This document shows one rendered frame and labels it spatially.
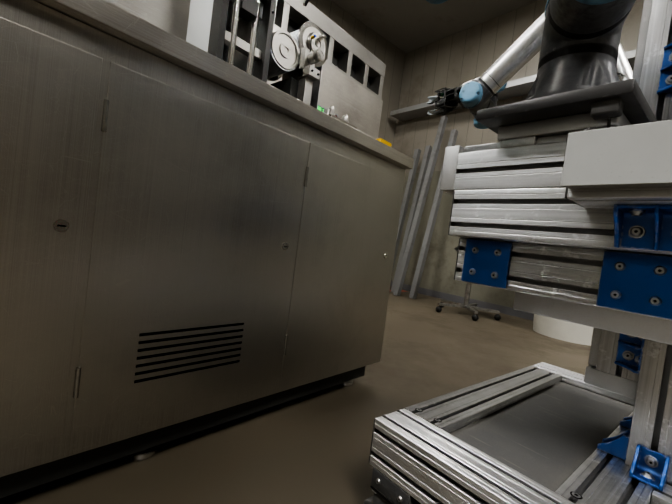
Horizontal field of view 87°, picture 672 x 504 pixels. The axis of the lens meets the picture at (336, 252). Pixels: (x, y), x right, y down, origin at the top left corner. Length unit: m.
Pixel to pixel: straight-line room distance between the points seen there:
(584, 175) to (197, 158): 0.69
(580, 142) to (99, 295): 0.80
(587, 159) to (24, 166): 0.80
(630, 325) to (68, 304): 0.96
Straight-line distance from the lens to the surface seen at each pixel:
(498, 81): 1.39
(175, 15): 1.60
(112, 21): 0.80
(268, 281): 0.96
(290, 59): 1.42
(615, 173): 0.54
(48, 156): 0.76
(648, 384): 0.85
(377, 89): 2.39
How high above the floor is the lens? 0.56
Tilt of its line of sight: 2 degrees down
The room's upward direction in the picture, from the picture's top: 7 degrees clockwise
